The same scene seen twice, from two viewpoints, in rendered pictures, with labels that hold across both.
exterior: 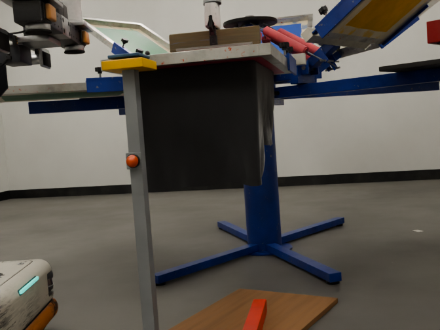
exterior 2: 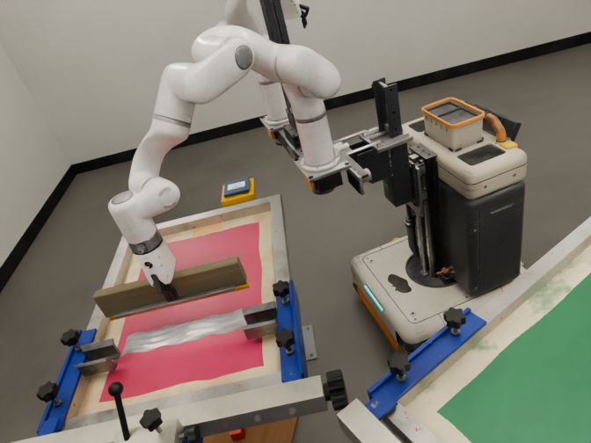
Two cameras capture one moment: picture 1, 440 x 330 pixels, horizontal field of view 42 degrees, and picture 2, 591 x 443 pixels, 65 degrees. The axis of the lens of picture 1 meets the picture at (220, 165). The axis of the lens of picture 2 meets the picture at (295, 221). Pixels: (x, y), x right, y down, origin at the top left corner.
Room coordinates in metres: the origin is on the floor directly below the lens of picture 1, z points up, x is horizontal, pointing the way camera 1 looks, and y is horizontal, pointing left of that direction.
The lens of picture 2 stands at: (3.38, 0.19, 1.82)
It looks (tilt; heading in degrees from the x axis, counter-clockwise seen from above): 34 degrees down; 171
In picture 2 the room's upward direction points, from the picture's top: 16 degrees counter-clockwise
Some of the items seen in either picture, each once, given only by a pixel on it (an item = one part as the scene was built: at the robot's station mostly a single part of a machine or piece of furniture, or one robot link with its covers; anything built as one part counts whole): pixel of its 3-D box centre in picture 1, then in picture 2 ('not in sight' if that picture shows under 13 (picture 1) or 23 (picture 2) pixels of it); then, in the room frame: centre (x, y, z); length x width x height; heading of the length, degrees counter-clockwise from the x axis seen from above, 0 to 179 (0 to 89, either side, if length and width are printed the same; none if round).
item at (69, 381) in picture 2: (287, 65); (75, 381); (2.46, -0.32, 0.98); 0.30 x 0.05 x 0.07; 167
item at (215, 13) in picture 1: (213, 14); (154, 257); (2.40, -0.02, 1.19); 0.10 x 0.08 x 0.11; 167
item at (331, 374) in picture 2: not in sight; (331, 390); (2.81, 0.25, 1.02); 0.07 x 0.06 x 0.07; 167
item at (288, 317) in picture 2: not in sight; (290, 332); (2.59, 0.23, 0.98); 0.30 x 0.05 x 0.07; 167
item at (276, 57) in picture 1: (211, 67); (191, 292); (2.29, 0.01, 0.97); 0.79 x 0.58 x 0.04; 167
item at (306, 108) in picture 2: not in sight; (306, 90); (2.13, 0.52, 1.37); 0.13 x 0.10 x 0.16; 27
